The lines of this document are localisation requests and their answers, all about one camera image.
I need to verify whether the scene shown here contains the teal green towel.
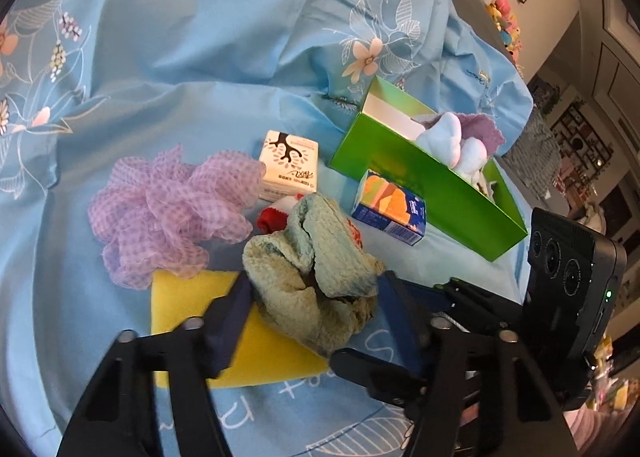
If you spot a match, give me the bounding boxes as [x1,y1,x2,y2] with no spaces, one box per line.
[243,194,385,357]

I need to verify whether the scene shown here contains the yellow sponge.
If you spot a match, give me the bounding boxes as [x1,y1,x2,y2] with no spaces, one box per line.
[151,269,329,390]

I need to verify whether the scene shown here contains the red white knitted hat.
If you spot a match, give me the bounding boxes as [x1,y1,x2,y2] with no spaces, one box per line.
[256,194,303,234]

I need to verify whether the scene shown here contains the purple mesh bath pouf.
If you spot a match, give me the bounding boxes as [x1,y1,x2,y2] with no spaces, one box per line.
[88,146,266,290]

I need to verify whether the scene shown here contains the blue orange tissue pack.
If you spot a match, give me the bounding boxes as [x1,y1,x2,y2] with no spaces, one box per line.
[352,170,427,246]

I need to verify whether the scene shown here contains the blue pink plush toy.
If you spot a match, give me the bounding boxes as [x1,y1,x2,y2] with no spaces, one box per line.
[414,113,489,185]

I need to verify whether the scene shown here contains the grey striped cushion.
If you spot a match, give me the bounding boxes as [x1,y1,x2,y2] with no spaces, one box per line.
[502,107,561,195]

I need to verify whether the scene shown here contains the green cardboard box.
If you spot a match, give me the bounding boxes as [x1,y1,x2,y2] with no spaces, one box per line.
[330,77,527,261]

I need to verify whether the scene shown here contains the purple grey cloth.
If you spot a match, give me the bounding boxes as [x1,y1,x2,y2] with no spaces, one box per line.
[451,113,506,156]

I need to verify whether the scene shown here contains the white tree tissue pack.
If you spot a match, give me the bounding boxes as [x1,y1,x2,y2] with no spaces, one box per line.
[259,130,319,202]

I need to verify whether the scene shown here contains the colourful plush toys pile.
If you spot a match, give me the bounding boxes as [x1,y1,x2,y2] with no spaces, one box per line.
[480,0,524,77]

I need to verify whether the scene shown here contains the dark wall shelf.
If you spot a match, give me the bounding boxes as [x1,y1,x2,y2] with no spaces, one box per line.
[551,99,613,181]

